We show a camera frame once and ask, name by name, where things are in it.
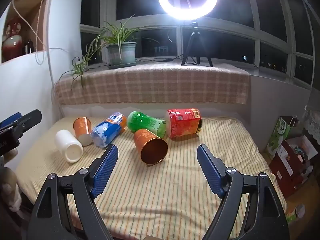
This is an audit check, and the grey pot saucer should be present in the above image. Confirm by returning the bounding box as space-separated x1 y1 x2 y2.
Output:
108 59 138 70

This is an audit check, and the white cup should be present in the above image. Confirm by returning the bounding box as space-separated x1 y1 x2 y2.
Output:
55 129 83 162

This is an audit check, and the plaid cloth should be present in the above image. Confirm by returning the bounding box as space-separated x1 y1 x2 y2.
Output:
54 64 250 106

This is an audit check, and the green plastic bottle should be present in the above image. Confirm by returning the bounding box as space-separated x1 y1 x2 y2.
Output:
127 111 167 138

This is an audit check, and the orange paper cup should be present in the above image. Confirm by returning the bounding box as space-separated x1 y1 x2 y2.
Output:
73 117 93 146
133 128 168 165

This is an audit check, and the grey-green flower pot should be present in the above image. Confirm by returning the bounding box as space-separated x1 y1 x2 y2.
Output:
106 42 137 65

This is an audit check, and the brown cardboard box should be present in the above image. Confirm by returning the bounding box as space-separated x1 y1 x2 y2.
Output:
282 134 318 172

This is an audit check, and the white cable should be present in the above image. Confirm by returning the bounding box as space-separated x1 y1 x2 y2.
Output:
11 0 83 67

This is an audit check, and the green paper bag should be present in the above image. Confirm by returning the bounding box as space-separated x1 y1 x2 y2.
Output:
265 116 293 156

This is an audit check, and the black tripod stand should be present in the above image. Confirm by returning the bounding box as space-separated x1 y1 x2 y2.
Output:
180 20 214 67

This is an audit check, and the striped bed sheet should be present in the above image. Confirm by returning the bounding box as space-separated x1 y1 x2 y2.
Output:
15 116 288 240

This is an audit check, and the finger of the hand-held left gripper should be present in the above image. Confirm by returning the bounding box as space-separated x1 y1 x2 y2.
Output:
0 112 22 130
10 109 42 140

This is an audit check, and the wooden wall shelf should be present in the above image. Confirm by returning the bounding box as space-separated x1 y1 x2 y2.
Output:
0 0 54 64

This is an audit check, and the black power cable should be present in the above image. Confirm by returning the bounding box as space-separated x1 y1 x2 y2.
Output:
86 54 186 71

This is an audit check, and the green spider plant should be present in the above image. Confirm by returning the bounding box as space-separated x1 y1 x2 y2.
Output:
61 15 160 88

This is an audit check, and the red printed cup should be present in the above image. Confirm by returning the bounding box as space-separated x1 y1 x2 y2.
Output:
165 108 202 139

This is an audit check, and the white ring light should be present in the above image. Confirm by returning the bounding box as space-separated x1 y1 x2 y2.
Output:
158 0 218 21

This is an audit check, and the white framed window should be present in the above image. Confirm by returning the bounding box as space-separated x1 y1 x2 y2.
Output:
80 0 316 90

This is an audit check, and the red cardboard box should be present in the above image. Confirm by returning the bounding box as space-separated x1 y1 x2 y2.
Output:
269 140 313 198

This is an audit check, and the red and white vase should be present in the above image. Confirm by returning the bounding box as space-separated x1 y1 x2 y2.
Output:
2 17 24 62

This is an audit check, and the person's left forearm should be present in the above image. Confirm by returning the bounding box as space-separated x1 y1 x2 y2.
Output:
0 152 23 213

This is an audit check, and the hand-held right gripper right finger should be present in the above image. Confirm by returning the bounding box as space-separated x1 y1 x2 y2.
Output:
197 144 290 240

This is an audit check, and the white lace cloth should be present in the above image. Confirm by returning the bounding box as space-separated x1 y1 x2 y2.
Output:
303 109 320 138

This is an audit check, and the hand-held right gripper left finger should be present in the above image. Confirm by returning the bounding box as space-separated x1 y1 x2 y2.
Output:
27 144 118 240

